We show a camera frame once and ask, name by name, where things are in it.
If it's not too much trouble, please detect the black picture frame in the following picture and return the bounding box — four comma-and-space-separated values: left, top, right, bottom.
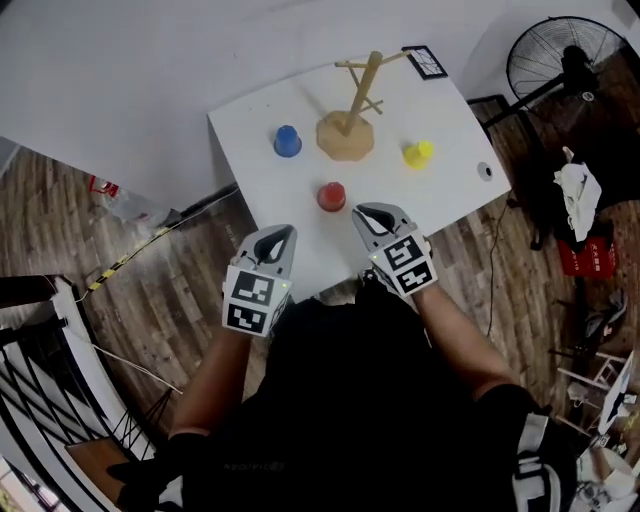
402, 44, 449, 82

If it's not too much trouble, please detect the black office chair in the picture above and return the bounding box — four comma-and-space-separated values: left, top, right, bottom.
509, 114, 640, 251

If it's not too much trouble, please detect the black floor cable cover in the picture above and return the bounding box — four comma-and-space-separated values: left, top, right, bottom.
174, 183, 241, 221

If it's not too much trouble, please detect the black standing fan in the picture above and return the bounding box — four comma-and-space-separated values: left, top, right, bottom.
467, 14, 631, 129

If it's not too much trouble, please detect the thin black floor cable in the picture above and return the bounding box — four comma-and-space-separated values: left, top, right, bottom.
487, 197, 519, 336

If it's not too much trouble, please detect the person's left forearm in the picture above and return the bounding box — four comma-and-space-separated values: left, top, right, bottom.
169, 327, 256, 436

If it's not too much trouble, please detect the red plastic cup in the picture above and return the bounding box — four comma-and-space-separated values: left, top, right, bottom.
316, 181, 347, 212

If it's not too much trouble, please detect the brown wooden board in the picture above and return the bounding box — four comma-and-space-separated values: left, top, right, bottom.
64, 437, 126, 506

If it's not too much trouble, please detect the white black shoulder strap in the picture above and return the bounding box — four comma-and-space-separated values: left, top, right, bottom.
509, 412, 564, 512
157, 474, 186, 512

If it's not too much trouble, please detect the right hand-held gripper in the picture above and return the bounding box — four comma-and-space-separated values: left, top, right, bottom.
351, 201, 435, 299

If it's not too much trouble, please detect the blue plastic cup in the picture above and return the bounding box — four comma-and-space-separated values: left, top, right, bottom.
273, 124, 304, 158

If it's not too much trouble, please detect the black stair railing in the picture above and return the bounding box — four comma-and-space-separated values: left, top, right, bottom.
0, 274, 156, 512

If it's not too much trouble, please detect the yellow plastic cup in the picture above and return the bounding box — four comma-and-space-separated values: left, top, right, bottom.
402, 140, 435, 171

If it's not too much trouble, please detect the white wooden frame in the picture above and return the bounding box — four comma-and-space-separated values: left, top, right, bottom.
549, 349, 631, 431

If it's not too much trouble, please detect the red box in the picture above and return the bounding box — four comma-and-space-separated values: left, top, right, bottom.
557, 238, 619, 279

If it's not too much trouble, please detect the thin white cord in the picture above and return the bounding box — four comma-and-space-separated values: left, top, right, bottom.
74, 294, 184, 396

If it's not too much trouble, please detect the clear red plastic bag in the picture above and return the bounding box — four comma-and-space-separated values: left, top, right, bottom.
87, 174, 181, 226

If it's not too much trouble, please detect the person's right forearm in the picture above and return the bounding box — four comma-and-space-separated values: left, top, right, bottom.
412, 287, 516, 396

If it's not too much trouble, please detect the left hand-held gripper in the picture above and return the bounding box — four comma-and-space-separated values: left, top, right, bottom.
222, 224, 300, 340

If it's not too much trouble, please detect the wooden cup tree stand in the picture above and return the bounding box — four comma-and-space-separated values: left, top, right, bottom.
316, 49, 414, 162

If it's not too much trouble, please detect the yellow black striped tape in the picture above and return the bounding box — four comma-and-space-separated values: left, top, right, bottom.
87, 227, 171, 296

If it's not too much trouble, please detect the white crumpled cloth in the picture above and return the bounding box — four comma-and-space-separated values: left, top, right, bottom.
553, 146, 603, 244

